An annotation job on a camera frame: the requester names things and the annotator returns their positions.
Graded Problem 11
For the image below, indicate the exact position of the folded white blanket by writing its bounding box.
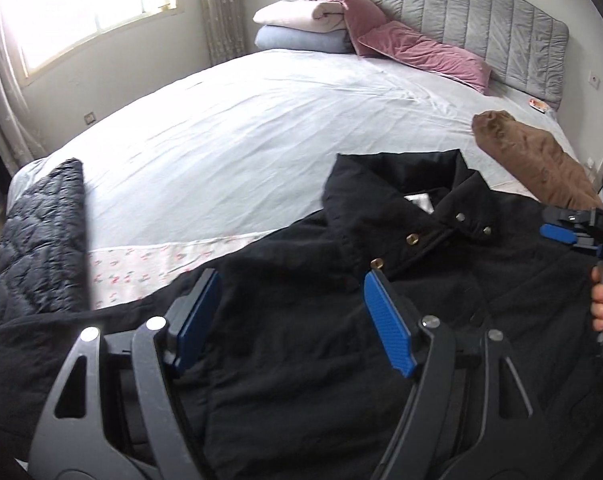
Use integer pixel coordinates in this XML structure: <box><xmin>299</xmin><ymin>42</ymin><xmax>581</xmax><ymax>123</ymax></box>
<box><xmin>253</xmin><ymin>0</ymin><xmax>350</xmax><ymax>37</ymax></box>

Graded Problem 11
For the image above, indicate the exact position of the patterned curtain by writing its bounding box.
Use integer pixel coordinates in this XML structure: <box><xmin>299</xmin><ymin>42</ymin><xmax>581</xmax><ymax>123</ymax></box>
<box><xmin>194</xmin><ymin>0</ymin><xmax>247</xmax><ymax>67</ymax></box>
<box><xmin>0</xmin><ymin>0</ymin><xmax>48</xmax><ymax>172</ymax></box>

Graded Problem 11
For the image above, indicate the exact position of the folded light blue blanket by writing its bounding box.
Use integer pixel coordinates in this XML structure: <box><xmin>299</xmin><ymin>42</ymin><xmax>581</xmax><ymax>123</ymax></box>
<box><xmin>254</xmin><ymin>25</ymin><xmax>357</xmax><ymax>55</ymax></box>

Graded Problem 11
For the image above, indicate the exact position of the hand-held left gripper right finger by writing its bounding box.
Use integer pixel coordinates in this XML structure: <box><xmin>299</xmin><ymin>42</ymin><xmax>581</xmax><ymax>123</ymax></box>
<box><xmin>362</xmin><ymin>269</ymin><xmax>548</xmax><ymax>480</ymax></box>

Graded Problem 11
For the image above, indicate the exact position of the brown garment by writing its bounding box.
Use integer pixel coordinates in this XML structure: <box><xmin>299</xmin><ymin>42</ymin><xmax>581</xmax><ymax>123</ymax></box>
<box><xmin>472</xmin><ymin>110</ymin><xmax>603</xmax><ymax>210</ymax></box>

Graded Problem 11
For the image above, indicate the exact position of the black quilted jacket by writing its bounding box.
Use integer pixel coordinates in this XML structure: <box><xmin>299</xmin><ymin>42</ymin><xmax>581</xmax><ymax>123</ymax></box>
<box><xmin>0</xmin><ymin>158</ymin><xmax>93</xmax><ymax>332</ymax></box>

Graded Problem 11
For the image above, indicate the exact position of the bed with white sheet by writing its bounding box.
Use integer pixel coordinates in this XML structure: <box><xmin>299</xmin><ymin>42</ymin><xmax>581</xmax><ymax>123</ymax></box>
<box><xmin>6</xmin><ymin>47</ymin><xmax>585</xmax><ymax>312</ymax></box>

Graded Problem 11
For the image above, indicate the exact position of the window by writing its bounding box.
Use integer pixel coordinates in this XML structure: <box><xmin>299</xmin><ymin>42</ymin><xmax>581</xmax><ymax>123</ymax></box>
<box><xmin>0</xmin><ymin>0</ymin><xmax>187</xmax><ymax>77</ymax></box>

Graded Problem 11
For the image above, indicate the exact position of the pink velvet pillow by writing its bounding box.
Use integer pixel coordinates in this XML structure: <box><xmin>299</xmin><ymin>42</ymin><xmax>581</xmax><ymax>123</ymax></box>
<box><xmin>356</xmin><ymin>21</ymin><xmax>493</xmax><ymax>95</ymax></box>
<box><xmin>296</xmin><ymin>0</ymin><xmax>388</xmax><ymax>59</ymax></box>

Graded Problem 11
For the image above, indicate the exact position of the grey padded headboard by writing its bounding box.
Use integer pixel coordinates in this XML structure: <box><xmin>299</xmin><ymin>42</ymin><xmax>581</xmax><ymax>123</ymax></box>
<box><xmin>313</xmin><ymin>0</ymin><xmax>570</xmax><ymax>111</ymax></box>

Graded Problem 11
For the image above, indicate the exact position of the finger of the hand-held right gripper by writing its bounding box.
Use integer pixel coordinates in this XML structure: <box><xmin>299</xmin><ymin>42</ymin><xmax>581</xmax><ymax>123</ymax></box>
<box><xmin>542</xmin><ymin>205</ymin><xmax>603</xmax><ymax>227</ymax></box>
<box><xmin>539</xmin><ymin>223</ymin><xmax>603</xmax><ymax>257</ymax></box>

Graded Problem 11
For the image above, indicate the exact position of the large black jacket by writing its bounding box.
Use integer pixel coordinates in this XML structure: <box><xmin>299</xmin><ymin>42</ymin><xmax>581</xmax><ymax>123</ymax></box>
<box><xmin>0</xmin><ymin>149</ymin><xmax>603</xmax><ymax>480</ymax></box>

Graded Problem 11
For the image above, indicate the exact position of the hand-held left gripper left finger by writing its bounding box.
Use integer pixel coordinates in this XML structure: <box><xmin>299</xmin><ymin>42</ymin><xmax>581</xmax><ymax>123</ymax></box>
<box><xmin>29</xmin><ymin>267</ymin><xmax>223</xmax><ymax>480</ymax></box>

